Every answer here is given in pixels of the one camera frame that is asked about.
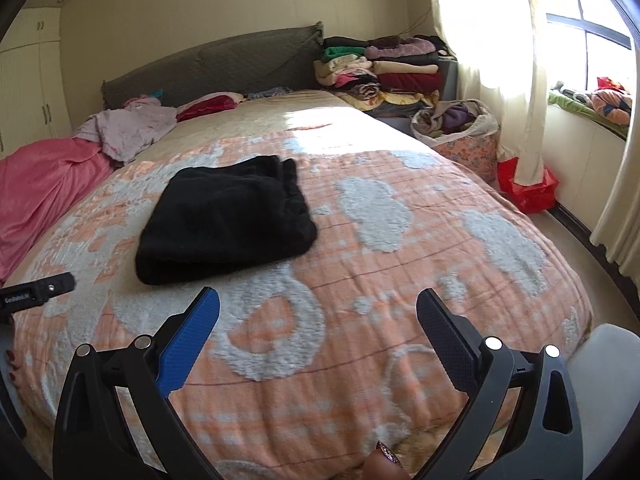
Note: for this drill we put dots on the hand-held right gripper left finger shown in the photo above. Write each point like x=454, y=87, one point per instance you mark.
x=190, y=340

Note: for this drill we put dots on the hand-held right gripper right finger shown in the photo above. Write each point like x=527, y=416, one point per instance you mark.
x=450, y=340

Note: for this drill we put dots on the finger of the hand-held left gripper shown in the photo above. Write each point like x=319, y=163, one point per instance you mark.
x=55, y=287

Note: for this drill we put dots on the black sweater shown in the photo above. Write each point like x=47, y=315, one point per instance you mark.
x=225, y=220

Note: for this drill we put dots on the white bag of clothes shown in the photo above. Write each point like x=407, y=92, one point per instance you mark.
x=455, y=120

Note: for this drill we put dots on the stack of folded clothes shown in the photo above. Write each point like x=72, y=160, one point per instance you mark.
x=400, y=75

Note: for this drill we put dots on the person's left hand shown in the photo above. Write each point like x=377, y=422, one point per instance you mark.
x=15, y=370

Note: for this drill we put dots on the person's right hand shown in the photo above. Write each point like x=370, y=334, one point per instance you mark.
x=385, y=465

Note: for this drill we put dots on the peach patterned bed blanket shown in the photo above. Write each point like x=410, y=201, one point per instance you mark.
x=400, y=285

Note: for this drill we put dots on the pink blanket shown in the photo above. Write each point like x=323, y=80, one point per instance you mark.
x=45, y=185

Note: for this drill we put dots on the white padded chair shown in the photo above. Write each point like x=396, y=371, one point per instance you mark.
x=600, y=385

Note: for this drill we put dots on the red plastic bag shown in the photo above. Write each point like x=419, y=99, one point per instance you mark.
x=530, y=192

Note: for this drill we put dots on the lavender garment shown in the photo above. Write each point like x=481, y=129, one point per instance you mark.
x=130, y=127

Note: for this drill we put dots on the floral storage box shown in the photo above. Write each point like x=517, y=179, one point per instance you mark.
x=470, y=157

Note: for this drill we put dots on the white wardrobe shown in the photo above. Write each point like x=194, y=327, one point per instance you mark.
x=25, y=90

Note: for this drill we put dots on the cream curtain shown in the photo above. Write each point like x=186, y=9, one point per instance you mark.
x=490, y=35
x=620, y=210

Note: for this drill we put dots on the teal cloth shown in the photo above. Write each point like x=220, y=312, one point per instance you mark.
x=157, y=94

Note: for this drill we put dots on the red pillow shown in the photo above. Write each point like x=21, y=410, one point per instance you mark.
x=207, y=106

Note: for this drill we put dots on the grey bedside cabinet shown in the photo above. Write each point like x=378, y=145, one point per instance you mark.
x=448, y=82

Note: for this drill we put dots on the dark patterned pillow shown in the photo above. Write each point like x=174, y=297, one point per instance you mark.
x=267, y=93

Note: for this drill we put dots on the grey padded headboard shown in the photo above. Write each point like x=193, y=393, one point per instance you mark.
x=225, y=65

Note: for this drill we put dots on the colourful windowsill cloth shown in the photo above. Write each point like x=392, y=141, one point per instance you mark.
x=610, y=102

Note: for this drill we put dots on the window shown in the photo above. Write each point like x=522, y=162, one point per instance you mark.
x=565, y=50

